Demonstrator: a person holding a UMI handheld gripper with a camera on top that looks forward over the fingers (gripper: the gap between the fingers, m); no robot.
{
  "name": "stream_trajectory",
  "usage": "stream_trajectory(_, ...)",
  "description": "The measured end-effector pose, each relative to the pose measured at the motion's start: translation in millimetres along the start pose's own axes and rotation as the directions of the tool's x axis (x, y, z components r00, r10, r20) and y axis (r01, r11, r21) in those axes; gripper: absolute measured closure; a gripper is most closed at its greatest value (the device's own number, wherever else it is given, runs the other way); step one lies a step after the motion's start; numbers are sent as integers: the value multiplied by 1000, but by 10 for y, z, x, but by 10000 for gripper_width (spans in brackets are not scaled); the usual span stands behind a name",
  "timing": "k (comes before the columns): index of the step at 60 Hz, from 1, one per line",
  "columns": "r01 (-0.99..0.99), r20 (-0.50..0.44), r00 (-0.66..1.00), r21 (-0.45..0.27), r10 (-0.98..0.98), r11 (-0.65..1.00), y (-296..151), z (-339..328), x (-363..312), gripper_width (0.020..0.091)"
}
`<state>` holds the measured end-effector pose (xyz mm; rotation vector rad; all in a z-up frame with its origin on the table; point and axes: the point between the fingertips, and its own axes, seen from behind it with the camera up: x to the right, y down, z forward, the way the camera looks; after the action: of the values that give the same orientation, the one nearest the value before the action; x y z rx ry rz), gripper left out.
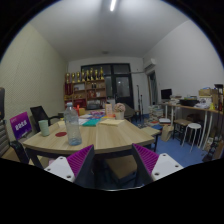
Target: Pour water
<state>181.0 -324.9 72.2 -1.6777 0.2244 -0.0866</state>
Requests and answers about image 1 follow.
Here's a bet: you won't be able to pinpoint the wooden shelf unit with trophies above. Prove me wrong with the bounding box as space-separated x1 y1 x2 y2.
63 66 108 110

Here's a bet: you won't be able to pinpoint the light green cup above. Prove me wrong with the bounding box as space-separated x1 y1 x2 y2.
37 119 51 138

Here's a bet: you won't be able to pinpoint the dark grey bag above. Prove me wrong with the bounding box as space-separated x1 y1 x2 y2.
0 87 6 120

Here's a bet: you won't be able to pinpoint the pink flowers in white pot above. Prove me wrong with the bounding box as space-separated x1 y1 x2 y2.
113 102 127 121

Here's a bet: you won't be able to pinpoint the dark framed glass door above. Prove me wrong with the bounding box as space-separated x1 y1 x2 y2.
80 63 135 109

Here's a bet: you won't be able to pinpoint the black computer monitor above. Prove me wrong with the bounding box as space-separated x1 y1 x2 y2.
160 88 173 101

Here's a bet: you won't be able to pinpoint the ceiling tube light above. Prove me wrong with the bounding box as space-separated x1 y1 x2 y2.
109 0 118 13

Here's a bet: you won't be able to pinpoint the silver ribbed suitcase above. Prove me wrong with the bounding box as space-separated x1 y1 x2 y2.
0 119 12 158

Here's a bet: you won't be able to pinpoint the orange book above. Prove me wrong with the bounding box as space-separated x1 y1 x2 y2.
101 114 116 121

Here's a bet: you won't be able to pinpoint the pale yellow book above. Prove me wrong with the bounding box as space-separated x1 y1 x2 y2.
98 118 126 127

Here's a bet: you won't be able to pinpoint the orange standing card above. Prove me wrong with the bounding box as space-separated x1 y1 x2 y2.
104 103 114 117

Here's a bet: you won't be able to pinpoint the teal book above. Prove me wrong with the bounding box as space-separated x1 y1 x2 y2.
81 118 101 128

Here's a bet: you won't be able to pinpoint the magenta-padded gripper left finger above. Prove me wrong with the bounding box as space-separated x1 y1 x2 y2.
44 144 96 189

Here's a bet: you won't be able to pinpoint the white wall air conditioner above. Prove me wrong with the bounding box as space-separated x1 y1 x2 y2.
143 58 158 71

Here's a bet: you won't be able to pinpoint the clear plastic water bottle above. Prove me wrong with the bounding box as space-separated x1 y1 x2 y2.
63 101 83 147

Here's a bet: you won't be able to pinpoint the white round stool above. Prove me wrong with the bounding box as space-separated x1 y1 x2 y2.
181 122 203 148

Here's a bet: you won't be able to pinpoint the purple sign board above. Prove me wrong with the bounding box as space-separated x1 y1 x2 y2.
9 111 33 140

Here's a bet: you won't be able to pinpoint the black office chair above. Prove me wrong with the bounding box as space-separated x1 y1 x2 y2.
29 105 63 131

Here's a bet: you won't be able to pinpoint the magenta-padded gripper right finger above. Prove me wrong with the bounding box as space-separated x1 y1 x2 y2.
131 143 184 187

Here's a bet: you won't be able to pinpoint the brown wooden stool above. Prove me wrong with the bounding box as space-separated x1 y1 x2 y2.
173 118 193 141

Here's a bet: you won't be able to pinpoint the black suitcase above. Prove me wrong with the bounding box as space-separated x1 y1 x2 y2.
9 139 31 165

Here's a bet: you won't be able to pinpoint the long wooden side desk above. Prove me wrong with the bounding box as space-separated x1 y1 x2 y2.
159 101 224 151

